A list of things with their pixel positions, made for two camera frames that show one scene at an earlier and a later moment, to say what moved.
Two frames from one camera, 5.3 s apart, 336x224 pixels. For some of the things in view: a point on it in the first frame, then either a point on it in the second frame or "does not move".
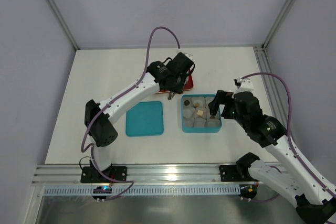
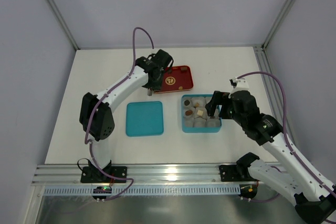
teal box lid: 145,118 does not move
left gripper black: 172,89 → 151,86
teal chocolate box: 195,115 does not move
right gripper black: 226,105 does not move
